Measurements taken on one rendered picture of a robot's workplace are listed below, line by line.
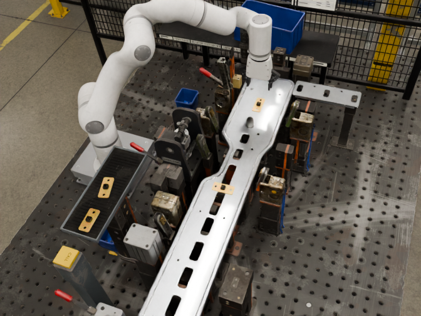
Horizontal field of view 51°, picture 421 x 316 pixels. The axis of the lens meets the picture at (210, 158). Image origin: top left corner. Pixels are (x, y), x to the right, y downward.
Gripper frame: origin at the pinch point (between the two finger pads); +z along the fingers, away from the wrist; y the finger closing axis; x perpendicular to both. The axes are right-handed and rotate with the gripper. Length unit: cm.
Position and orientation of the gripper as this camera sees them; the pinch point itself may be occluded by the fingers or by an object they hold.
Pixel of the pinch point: (259, 84)
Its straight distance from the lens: 188.9
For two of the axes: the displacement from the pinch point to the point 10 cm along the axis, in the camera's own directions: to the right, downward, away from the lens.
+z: 0.7, 6.2, 7.8
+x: 3.5, -7.5, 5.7
